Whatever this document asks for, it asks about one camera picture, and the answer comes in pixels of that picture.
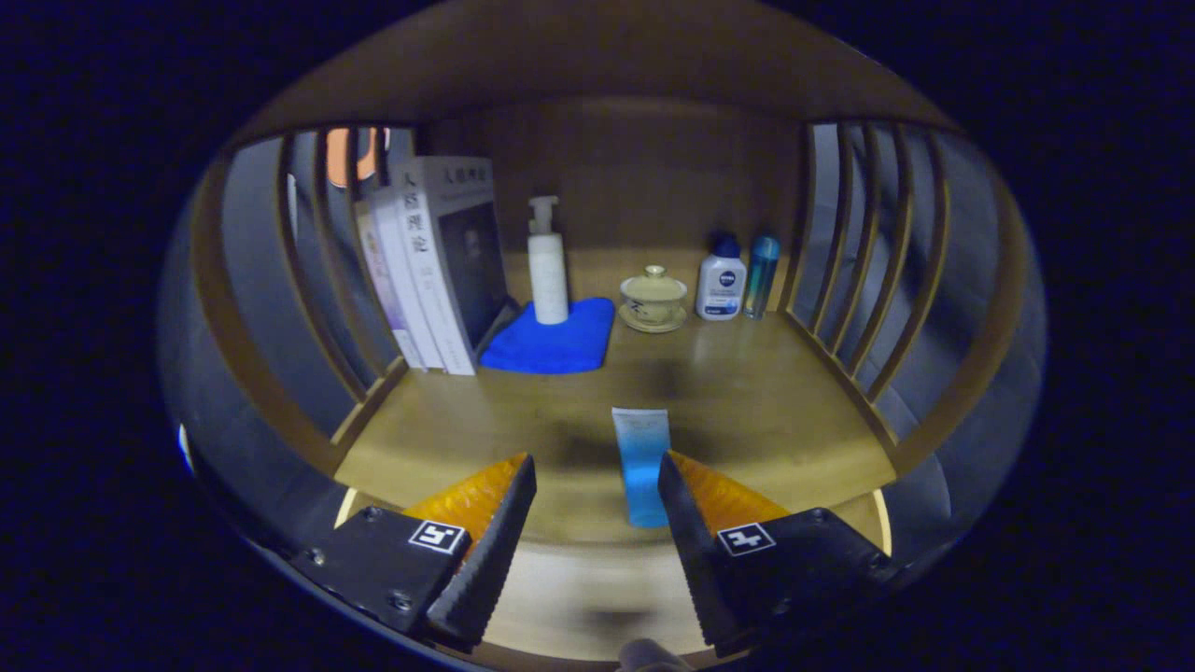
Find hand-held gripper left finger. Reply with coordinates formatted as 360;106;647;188
294;453;539;651

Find white pump bottle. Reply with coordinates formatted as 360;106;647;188
527;195;570;326

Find pale purple book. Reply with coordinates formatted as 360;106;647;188
353;196;426;370

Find wooden cabinet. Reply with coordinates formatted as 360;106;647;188
191;0;1028;668

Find wooden countertop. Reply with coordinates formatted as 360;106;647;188
334;247;897;547

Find teal slim bottle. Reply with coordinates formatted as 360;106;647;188
744;234;781;320

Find blue folded cloth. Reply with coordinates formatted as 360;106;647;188
479;297;617;375

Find blue tube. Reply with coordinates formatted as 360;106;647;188
612;408;671;529

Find beige lidded teacup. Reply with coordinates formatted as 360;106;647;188
618;265;689;334

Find white book with dark cover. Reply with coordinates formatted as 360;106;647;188
400;156;510;376

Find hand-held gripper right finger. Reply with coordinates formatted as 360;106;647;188
657;450;902;654

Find white bottle with blue cap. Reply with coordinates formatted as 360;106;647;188
696;233;748;322

